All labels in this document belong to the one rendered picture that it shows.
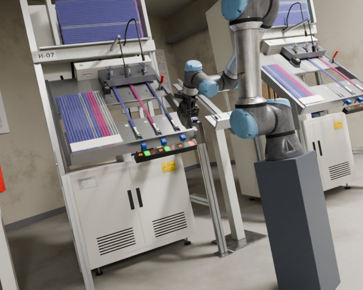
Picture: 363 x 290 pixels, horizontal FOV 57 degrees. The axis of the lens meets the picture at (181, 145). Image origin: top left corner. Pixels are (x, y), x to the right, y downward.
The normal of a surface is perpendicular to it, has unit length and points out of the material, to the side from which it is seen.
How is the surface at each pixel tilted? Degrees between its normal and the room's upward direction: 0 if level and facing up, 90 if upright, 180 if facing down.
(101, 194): 90
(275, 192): 90
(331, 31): 90
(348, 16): 90
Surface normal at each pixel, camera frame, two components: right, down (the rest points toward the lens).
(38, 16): 0.37, -0.04
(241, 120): -0.81, 0.32
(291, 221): -0.69, 0.17
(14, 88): 0.69, -0.11
